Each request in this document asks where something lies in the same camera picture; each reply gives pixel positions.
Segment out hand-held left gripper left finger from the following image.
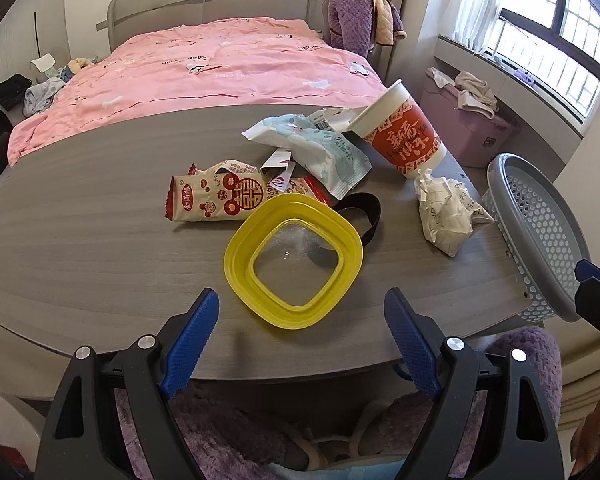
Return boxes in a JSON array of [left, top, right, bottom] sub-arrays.
[[34, 287, 221, 480]]

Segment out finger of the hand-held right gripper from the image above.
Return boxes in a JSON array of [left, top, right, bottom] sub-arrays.
[[574, 259, 600, 348]]

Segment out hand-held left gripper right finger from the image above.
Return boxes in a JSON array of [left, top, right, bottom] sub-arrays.
[[384, 287, 566, 480]]

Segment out grey perforated plastic basket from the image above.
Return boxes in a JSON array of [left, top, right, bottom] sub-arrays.
[[481, 152, 593, 323]]

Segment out yellow square plastic lid ring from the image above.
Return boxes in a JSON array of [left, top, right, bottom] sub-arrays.
[[223, 193, 365, 331]]

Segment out white paper bag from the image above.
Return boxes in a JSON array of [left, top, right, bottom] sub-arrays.
[[414, 169, 496, 258]]

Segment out black strap loop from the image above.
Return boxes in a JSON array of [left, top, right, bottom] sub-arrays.
[[307, 192, 382, 267]]

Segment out red and cream snack wrapper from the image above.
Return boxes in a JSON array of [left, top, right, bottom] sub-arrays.
[[167, 159, 268, 223]]

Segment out clear plastic film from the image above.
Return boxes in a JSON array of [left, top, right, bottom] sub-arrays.
[[267, 222, 338, 265]]

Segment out small red wrapper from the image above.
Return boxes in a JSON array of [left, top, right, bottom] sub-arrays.
[[302, 175, 341, 208]]

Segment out small white purple wrapper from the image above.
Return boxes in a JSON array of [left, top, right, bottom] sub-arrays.
[[260, 147, 311, 196]]

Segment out red and white paper cup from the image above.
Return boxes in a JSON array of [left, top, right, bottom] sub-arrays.
[[347, 79, 447, 181]]

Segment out light blue wipes packet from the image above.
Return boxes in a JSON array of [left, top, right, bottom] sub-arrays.
[[241, 114, 372, 200]]

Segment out white barcode packet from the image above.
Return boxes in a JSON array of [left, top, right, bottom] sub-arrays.
[[307, 107, 368, 133]]

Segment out purple fuzzy clothing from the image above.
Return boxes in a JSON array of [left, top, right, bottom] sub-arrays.
[[115, 327, 563, 480]]

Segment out pink storage box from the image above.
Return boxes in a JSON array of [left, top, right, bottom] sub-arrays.
[[420, 69, 523, 168]]

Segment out white plastic object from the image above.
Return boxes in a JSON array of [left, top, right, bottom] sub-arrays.
[[0, 390, 46, 461]]

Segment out beige crumpled clothes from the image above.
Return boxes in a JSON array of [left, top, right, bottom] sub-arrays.
[[454, 71, 498, 120]]

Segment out white crumpled cloth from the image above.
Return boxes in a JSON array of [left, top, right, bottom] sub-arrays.
[[426, 66, 456, 88]]

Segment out barred window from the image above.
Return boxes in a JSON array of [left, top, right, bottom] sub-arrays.
[[495, 0, 600, 116]]

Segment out pink bed with headboard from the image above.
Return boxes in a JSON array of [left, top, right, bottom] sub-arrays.
[[7, 17, 387, 168]]

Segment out pale clothes pile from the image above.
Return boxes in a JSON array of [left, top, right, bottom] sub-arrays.
[[22, 77, 68, 117]]

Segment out white sheer curtain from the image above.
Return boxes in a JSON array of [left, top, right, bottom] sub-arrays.
[[450, 0, 503, 53]]

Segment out black cloth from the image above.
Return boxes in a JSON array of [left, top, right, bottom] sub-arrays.
[[0, 74, 33, 133]]

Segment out purple fleece robe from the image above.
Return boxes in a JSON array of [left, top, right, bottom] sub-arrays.
[[327, 0, 381, 58]]

